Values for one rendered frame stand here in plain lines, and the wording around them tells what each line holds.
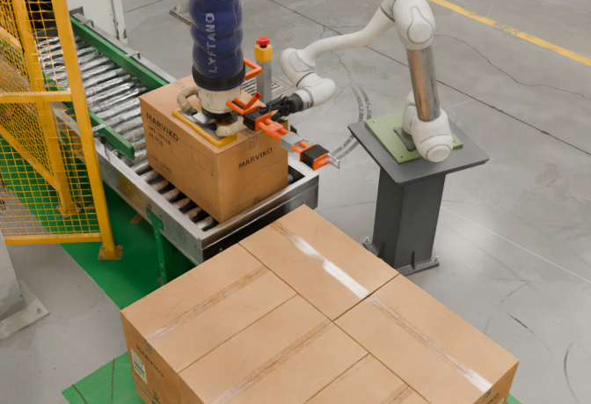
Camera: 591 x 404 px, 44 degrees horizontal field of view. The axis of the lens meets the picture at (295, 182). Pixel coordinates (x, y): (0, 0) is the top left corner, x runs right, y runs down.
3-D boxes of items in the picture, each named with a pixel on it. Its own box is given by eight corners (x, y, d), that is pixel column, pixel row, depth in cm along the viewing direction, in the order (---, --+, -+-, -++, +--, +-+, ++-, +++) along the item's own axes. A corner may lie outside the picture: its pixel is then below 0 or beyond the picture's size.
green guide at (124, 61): (61, 24, 477) (58, 11, 472) (75, 18, 483) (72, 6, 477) (205, 128, 385) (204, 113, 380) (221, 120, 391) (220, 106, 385)
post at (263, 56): (258, 198, 427) (253, 46, 364) (266, 193, 430) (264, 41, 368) (265, 203, 423) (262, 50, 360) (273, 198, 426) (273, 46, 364)
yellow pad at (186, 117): (172, 113, 323) (171, 105, 320) (191, 106, 328) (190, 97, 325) (218, 148, 304) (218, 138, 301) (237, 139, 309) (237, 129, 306)
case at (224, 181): (148, 165, 360) (138, 96, 335) (212, 134, 382) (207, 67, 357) (222, 224, 326) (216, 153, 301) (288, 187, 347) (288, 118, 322)
